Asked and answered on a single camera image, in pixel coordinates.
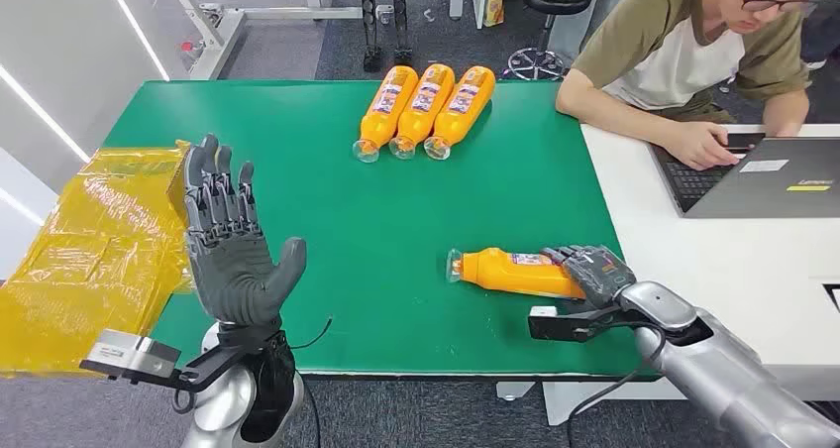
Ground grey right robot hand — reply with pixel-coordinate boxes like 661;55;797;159
542;244;638;311

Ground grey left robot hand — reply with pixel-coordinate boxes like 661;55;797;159
182;133;308;330

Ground orange bottle with label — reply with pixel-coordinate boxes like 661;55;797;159
353;64;420;165
445;247;587;300
423;64;497;162
388;62;457;162

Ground yellow plastic-wrapped box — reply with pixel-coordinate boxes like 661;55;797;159
0;141;195;378

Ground green table mat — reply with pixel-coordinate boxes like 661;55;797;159
103;79;660;382

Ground person's hand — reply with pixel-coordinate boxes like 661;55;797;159
661;121;743;171

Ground grey laptop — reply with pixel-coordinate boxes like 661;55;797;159
648;133;840;220

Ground person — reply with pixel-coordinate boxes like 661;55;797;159
555;0;824;171

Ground black round stool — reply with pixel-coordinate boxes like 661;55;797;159
501;0;594;82

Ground black robot legs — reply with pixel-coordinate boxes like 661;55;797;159
343;0;417;74

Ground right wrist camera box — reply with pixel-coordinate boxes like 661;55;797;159
528;305;631;344

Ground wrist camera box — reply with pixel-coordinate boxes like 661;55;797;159
79;329;182;389
528;305;631;344

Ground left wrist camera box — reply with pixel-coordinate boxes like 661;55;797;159
79;329;182;389

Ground white metal frame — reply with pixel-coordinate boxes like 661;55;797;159
157;0;468;82

